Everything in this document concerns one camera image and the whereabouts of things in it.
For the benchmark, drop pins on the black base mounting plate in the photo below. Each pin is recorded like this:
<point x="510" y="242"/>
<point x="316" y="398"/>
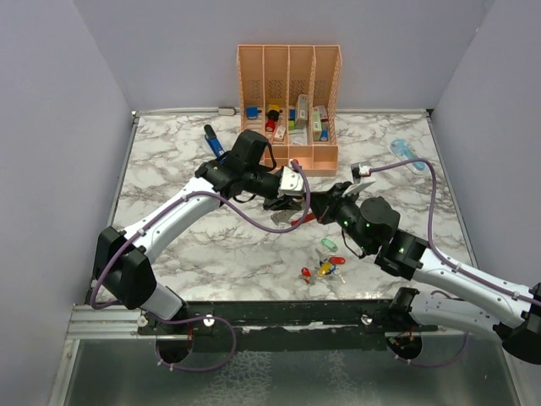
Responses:
<point x="276" y="326"/>

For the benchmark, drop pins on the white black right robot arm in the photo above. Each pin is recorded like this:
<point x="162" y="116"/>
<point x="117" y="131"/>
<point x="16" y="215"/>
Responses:
<point x="482" y="303"/>

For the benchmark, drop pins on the white plug at wall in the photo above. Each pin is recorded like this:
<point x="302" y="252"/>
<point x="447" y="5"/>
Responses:
<point x="227" y="111"/>

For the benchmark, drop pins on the grey box in organizer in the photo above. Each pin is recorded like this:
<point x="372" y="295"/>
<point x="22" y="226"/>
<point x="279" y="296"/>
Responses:
<point x="301" y="111"/>

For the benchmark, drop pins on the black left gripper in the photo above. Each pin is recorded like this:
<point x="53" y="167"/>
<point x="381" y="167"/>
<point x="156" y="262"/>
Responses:
<point x="284" y="202"/>

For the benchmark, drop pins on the blue block in organizer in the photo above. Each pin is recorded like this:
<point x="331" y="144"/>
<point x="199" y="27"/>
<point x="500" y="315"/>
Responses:
<point x="252" y="112"/>

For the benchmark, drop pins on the yellow block in organizer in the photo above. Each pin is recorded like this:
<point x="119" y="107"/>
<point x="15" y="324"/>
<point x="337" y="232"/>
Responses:
<point x="273" y="107"/>

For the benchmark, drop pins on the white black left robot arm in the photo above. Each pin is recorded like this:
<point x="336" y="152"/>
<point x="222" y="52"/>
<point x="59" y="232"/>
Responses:
<point x="124" y="259"/>

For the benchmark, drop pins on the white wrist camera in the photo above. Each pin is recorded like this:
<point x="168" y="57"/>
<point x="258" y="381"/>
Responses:
<point x="362" y="179"/>
<point x="291" y="183"/>

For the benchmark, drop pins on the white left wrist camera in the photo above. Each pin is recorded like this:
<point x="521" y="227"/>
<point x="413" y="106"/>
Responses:
<point x="291" y="183"/>

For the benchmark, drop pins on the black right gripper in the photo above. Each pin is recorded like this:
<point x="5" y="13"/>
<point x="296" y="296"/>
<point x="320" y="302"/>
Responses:
<point x="324" y="204"/>

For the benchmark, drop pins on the silver keys pile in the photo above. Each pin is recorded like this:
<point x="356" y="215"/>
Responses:
<point x="323" y="256"/>

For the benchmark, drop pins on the red black cylinder toy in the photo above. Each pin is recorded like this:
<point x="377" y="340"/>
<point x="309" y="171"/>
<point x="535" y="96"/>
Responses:
<point x="272" y="120"/>

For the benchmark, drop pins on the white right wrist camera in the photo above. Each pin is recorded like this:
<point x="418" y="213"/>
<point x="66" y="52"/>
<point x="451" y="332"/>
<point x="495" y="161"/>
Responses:
<point x="362" y="179"/>

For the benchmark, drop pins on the peach plastic desk organizer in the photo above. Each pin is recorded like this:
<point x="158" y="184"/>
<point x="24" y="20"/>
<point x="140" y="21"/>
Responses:
<point x="278" y="74"/>

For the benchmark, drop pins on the green key tag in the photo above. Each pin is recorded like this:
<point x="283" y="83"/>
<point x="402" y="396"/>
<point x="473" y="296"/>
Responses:
<point x="329" y="244"/>

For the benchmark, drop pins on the grey red key organizer plate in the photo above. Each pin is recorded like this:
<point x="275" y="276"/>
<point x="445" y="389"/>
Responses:
<point x="289" y="218"/>

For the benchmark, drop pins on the packaged blue toothbrush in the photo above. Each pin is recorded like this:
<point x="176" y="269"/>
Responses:
<point x="404" y="151"/>

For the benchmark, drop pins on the small red key tag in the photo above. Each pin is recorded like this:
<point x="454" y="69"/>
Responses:
<point x="306" y="275"/>

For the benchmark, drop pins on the yellow key tag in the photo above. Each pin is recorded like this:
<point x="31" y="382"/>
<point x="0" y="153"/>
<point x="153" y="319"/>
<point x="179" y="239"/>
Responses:
<point x="324" y="269"/>

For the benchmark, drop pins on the blue black stapler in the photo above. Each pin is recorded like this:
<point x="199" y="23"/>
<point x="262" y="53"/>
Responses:
<point x="213" y="142"/>

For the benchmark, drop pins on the white red box in organizer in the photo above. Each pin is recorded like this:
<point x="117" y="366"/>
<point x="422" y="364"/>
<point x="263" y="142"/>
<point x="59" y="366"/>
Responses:
<point x="320" y="124"/>

